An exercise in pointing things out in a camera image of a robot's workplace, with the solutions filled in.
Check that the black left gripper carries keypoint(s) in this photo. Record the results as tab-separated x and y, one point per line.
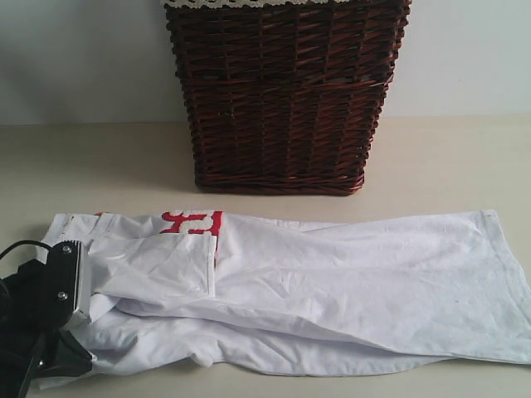
29	351

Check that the white t-shirt red logo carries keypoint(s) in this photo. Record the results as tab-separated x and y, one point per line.
298	298

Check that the dark brown wicker basket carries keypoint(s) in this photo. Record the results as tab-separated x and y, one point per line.
285	99

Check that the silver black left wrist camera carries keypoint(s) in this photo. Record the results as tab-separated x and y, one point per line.
64	299

